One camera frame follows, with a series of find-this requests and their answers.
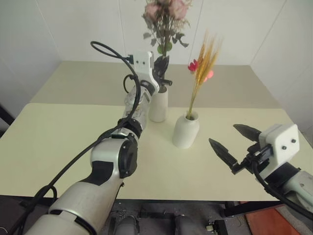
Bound black metal frame bar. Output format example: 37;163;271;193
223;200;282;218

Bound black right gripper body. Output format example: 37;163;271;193
230;141;274;176

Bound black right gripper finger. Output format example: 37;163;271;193
208;138;238;170
233;123;263;142

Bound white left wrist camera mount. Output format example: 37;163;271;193
131;50;159;94

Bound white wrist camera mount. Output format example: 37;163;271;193
131;50;159;94
258;123;301;170

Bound red floor mat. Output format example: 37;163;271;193
244;205;313;235

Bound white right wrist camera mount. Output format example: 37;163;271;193
258;123;301;170

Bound dark object at room edge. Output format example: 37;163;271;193
0;104;16;133

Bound golden wheat bouquet red flowers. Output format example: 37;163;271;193
186;29;224;121

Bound pink rose bouquet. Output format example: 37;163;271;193
141;0;192;87

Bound small black metal bracket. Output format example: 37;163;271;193
205;219;228;235

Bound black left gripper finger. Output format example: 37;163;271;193
161;55;171;79
153;56;164;75

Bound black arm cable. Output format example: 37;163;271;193
251;160;313;213
0;41;145;235

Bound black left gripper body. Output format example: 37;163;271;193
152;69;173;93

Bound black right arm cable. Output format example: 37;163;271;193
251;160;313;213

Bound white bottle-shaped vase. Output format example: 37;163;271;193
172;111;200;149

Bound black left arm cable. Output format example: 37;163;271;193
0;41;145;235

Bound tall slim white vase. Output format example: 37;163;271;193
148;85;169;123

